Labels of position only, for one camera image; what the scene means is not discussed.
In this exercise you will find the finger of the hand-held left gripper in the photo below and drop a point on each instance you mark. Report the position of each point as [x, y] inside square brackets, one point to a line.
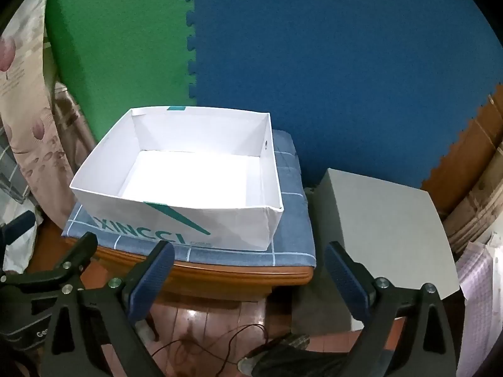
[78, 255]
[19, 222]

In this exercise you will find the pink grid paper sheet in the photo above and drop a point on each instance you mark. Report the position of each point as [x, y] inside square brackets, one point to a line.
[483, 302]

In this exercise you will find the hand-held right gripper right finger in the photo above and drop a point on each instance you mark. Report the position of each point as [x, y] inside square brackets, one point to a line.
[346, 282]

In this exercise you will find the corrugated cardboard sheet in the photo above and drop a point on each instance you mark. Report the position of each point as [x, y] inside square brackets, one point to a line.
[481, 204]

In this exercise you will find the dark slipper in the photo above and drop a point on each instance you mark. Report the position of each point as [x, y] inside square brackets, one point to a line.
[290, 357]

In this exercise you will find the floral beige curtain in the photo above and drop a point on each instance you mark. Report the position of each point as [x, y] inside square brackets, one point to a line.
[23, 106]

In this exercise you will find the brown foam mat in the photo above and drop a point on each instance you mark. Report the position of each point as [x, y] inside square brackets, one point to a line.
[456, 165]

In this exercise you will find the blue foam mat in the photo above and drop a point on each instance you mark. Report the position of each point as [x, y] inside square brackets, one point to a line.
[334, 66]

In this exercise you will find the wooden nightstand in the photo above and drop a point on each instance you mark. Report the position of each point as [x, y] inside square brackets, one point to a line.
[220, 282]

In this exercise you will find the grey plaid cloth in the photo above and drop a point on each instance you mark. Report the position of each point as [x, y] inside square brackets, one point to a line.
[10, 172]

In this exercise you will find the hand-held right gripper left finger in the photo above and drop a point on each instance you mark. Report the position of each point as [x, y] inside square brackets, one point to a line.
[151, 282]

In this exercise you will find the white cardboard box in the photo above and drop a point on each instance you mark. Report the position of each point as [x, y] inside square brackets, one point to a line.
[177, 172]

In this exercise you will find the grey box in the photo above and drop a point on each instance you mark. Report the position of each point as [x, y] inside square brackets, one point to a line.
[385, 220]

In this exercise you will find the white patterned cloth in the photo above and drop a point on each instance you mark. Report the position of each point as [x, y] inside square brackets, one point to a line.
[17, 260]

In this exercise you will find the green foam mat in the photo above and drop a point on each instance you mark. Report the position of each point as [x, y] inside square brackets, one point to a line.
[118, 47]

